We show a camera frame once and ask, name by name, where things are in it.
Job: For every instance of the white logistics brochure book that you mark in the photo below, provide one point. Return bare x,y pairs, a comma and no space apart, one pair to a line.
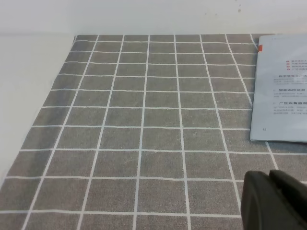
279,110

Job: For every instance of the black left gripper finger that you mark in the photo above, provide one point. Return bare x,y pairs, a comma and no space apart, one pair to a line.
274,201

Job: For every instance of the grey checked tablecloth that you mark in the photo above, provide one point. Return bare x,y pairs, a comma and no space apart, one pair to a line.
144,132

